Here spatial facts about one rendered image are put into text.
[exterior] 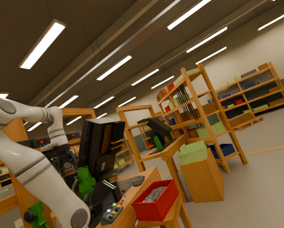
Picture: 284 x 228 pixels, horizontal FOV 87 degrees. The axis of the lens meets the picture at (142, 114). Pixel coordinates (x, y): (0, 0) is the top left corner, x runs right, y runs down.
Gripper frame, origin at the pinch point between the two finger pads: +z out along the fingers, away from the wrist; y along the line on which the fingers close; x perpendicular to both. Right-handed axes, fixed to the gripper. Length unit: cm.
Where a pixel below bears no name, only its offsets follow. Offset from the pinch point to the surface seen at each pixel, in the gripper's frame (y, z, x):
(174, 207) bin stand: -27, 50, -46
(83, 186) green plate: 34, 17, -36
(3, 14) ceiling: 201, -330, -132
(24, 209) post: 68, 15, -13
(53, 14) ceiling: 138, -330, -198
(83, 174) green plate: 33, 9, -39
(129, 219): 5, 48, -38
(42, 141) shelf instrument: 57, -29, -31
